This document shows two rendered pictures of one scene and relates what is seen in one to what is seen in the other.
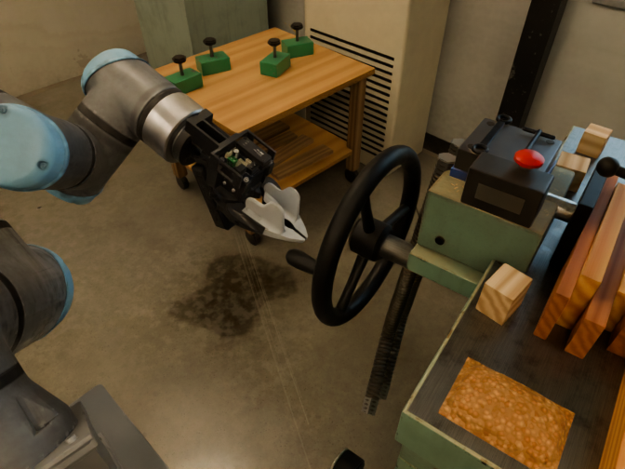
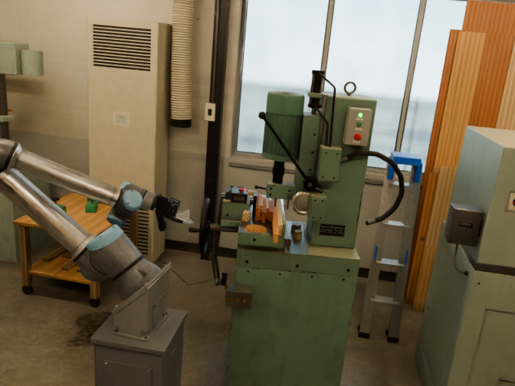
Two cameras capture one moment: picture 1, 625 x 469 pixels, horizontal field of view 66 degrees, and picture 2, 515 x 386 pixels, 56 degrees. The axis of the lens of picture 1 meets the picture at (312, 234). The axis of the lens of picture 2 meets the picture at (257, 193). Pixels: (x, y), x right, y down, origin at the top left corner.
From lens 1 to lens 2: 185 cm
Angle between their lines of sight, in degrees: 40
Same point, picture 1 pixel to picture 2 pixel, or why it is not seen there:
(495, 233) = (240, 207)
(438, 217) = (226, 208)
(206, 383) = not seen: hidden behind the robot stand
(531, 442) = (260, 228)
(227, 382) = not seen: hidden behind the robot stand
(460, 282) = (235, 223)
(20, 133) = (136, 195)
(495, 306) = (246, 217)
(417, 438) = (242, 238)
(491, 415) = (253, 227)
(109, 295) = (21, 349)
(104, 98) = not seen: hidden behind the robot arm
